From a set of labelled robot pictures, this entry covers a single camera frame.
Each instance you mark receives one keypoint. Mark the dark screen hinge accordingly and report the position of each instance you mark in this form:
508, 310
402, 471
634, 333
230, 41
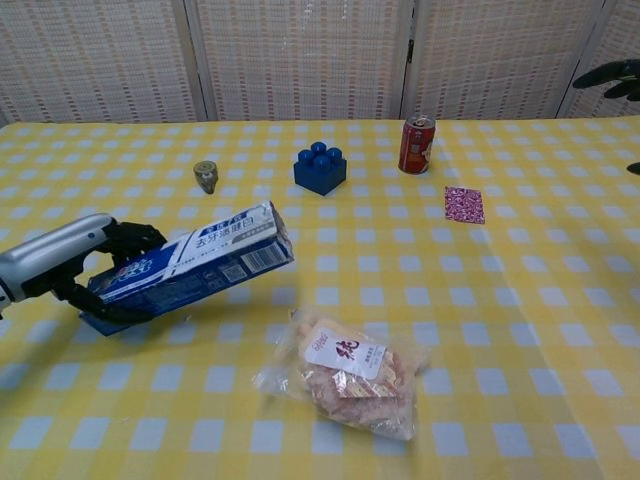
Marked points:
410, 50

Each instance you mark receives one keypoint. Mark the blue white toothpaste box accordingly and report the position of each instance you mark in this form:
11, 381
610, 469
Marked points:
210, 270

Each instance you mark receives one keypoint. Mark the red drink can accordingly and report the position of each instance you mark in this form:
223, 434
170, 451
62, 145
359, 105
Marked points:
416, 147

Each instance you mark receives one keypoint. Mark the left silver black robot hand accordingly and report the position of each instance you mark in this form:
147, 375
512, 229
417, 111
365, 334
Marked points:
45, 255

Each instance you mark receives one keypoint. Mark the yellow white checked tablecloth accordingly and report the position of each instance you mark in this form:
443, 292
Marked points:
450, 300

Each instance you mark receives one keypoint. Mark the clear plastic snack bag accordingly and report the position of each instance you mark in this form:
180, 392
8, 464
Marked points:
350, 375

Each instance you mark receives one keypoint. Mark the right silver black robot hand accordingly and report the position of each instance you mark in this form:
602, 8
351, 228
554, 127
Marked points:
617, 75

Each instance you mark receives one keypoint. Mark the blue toy building block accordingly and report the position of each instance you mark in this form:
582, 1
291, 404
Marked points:
320, 172

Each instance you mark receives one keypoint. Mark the pink patterned square packet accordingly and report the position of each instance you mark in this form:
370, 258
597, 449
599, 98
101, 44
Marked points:
465, 205

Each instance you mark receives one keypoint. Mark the woven folding screen panel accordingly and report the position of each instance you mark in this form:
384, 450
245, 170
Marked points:
615, 30
100, 60
300, 60
500, 60

